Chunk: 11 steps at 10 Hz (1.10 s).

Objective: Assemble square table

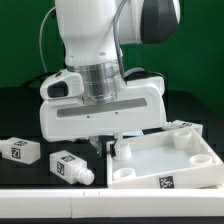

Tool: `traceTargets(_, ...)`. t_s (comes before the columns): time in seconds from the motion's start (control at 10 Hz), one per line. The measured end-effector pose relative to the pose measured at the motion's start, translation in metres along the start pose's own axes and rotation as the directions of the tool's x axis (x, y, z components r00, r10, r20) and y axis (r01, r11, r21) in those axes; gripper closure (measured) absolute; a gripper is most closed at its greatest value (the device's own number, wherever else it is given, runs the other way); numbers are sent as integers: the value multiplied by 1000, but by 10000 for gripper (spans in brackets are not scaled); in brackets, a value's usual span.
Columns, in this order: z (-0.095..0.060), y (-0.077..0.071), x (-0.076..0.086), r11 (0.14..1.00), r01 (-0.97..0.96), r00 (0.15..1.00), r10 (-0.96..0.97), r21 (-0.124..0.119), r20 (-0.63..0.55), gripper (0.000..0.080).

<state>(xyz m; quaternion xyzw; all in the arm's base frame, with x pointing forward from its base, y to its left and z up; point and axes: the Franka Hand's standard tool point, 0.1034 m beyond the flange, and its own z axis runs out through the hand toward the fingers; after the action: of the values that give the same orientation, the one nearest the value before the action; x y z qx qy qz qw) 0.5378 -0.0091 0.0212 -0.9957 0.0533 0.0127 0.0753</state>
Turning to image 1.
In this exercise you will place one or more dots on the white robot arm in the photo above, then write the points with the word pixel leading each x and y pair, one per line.
pixel 94 95

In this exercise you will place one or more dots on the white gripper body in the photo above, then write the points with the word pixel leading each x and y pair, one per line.
pixel 139 106

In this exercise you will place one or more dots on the white square tabletop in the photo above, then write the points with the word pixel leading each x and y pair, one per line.
pixel 174 159

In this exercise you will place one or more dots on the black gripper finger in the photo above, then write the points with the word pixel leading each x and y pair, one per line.
pixel 118 137
pixel 96 144

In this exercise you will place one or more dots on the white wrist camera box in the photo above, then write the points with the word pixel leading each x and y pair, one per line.
pixel 63 84

